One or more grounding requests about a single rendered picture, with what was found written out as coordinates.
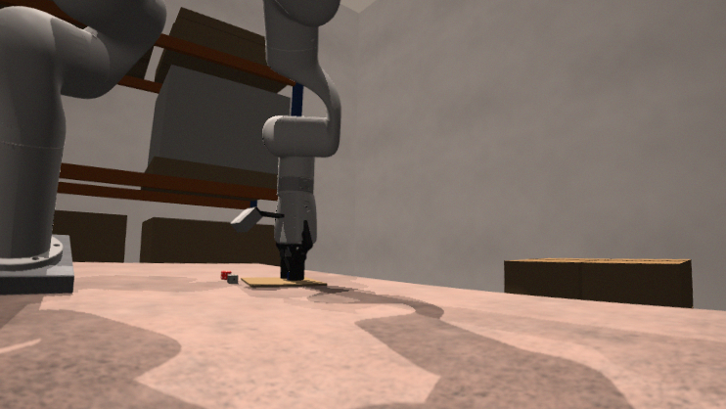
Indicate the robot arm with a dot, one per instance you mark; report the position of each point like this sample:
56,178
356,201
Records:
43,57

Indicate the tan flat mat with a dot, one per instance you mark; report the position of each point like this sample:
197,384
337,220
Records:
277,282

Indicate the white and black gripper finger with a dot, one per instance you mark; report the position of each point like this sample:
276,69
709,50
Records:
285,255
296,272

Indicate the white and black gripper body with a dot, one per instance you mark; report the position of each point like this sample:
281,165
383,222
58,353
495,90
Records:
297,207

